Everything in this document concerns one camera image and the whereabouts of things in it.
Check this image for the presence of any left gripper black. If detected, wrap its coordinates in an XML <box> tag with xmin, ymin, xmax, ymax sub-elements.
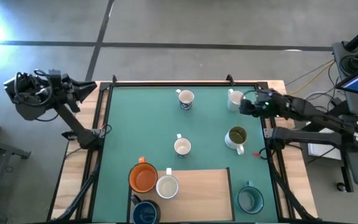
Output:
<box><xmin>48</xmin><ymin>70</ymin><xmax>98</xmax><ymax>113</ymax></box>

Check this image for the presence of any coiled black cable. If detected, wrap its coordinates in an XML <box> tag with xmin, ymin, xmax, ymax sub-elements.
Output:
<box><xmin>339</xmin><ymin>53</ymin><xmax>358</xmax><ymax>75</ymax></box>

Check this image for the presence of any white mug teal lattice pattern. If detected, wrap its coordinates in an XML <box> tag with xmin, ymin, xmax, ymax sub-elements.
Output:
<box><xmin>227</xmin><ymin>88</ymin><xmax>247</xmax><ymax>112</ymax></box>

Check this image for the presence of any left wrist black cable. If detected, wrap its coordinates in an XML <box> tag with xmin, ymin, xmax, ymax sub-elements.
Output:
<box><xmin>12</xmin><ymin>70</ymin><xmax>55</xmax><ymax>108</ymax></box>

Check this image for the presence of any yellow cable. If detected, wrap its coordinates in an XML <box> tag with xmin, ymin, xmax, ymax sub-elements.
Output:
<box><xmin>287</xmin><ymin>60</ymin><xmax>336</xmax><ymax>96</ymax></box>

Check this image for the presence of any white lettered mug olive inside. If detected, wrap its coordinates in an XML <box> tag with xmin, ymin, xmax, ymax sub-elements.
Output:
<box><xmin>224</xmin><ymin>126</ymin><xmax>248</xmax><ymax>156</ymax></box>

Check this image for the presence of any grey equipment cart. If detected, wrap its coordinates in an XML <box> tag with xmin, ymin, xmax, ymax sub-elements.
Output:
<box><xmin>331</xmin><ymin>40</ymin><xmax>358</xmax><ymax>116</ymax></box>

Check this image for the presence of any raised wooden shelf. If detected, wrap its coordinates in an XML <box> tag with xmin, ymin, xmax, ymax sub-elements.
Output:
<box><xmin>128</xmin><ymin>167</ymin><xmax>235</xmax><ymax>223</ymax></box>

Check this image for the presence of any teal glass mug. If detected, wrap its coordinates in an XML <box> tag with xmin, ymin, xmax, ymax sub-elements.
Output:
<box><xmin>236</xmin><ymin>180</ymin><xmax>265</xmax><ymax>215</ymax></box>

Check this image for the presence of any white mug dark blue motif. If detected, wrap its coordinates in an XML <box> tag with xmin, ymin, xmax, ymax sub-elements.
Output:
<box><xmin>175</xmin><ymin>88</ymin><xmax>195</xmax><ymax>111</ymax></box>

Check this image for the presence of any plain cream mug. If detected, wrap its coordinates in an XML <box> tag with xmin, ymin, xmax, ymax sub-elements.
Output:
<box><xmin>155</xmin><ymin>167</ymin><xmax>180</xmax><ymax>200</ymax></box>

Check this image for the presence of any black diagonal strut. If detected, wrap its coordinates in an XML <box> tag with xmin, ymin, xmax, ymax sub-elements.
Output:
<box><xmin>330</xmin><ymin>100</ymin><xmax>351</xmax><ymax>118</ymax></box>

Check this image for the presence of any blue leaf print mug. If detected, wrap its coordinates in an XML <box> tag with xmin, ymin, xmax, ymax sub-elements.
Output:
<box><xmin>173</xmin><ymin>133</ymin><xmax>192</xmax><ymax>157</ymax></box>

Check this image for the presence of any grey floor cable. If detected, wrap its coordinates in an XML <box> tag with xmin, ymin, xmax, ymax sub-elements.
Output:
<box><xmin>303</xmin><ymin>90</ymin><xmax>343</xmax><ymax>110</ymax></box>

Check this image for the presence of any orange mug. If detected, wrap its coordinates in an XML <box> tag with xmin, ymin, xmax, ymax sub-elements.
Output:
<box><xmin>128</xmin><ymin>156</ymin><xmax>158</xmax><ymax>194</ymax></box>

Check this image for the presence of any grey metal stand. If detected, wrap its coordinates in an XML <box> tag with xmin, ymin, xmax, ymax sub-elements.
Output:
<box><xmin>0</xmin><ymin>133</ymin><xmax>32</xmax><ymax>215</ymax></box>

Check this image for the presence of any green table mat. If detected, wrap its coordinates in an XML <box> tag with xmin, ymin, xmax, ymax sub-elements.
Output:
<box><xmin>91</xmin><ymin>84</ymin><xmax>280</xmax><ymax>223</ymax></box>

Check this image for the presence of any dark navy round mug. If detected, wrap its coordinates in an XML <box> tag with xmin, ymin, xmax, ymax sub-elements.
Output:
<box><xmin>131</xmin><ymin>194</ymin><xmax>161</xmax><ymax>224</ymax></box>

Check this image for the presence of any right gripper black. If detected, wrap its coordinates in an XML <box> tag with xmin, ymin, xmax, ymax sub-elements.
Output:
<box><xmin>239</xmin><ymin>89</ymin><xmax>281</xmax><ymax>119</ymax></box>

